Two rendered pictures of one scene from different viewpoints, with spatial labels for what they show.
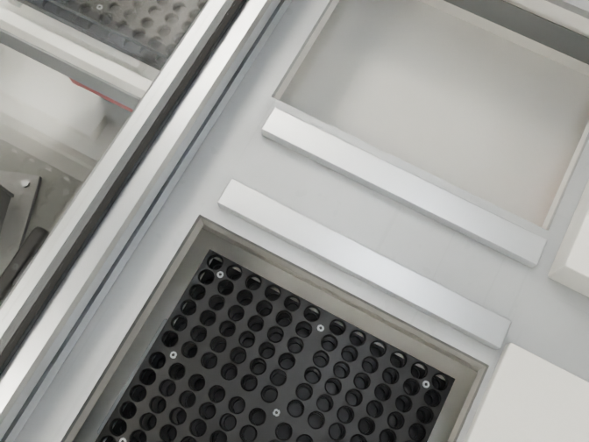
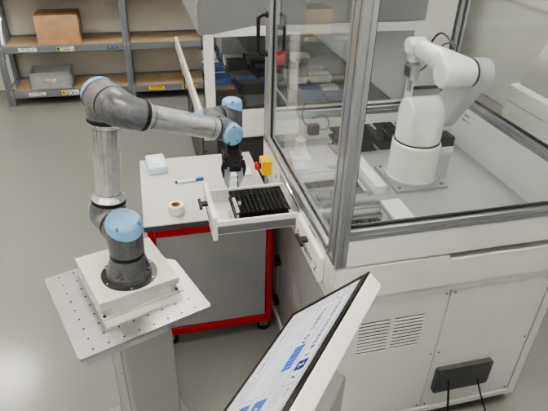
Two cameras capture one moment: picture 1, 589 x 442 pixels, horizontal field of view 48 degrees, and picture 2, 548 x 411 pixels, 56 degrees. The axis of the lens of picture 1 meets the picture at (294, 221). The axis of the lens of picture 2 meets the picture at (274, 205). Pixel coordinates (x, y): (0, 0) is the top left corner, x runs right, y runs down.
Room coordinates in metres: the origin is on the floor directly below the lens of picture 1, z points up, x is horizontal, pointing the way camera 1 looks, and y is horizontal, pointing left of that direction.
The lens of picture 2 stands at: (-0.94, 1.32, 2.01)
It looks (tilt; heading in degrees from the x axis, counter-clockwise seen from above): 32 degrees down; 318
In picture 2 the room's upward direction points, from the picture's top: 2 degrees clockwise
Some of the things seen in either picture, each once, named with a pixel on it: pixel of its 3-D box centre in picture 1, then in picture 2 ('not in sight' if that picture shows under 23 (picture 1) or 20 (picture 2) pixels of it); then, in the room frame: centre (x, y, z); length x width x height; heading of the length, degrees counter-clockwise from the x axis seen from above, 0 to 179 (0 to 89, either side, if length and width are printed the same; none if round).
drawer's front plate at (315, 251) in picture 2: not in sight; (308, 245); (0.11, 0.19, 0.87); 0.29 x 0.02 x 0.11; 153
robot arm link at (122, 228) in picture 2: not in sight; (124, 232); (0.43, 0.74, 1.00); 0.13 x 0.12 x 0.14; 175
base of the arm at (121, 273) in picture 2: not in sight; (128, 262); (0.42, 0.75, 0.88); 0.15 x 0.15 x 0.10
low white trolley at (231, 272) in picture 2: not in sight; (206, 247); (0.89, 0.13, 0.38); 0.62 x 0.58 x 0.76; 153
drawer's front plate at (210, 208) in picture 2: not in sight; (209, 209); (0.53, 0.33, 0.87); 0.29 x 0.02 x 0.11; 153
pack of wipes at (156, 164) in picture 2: not in sight; (156, 164); (1.17, 0.21, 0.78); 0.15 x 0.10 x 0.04; 158
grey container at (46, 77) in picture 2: not in sight; (52, 77); (4.50, -0.45, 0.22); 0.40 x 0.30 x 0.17; 62
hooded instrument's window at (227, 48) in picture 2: not in sight; (270, 33); (1.75, -1.04, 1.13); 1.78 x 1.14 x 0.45; 153
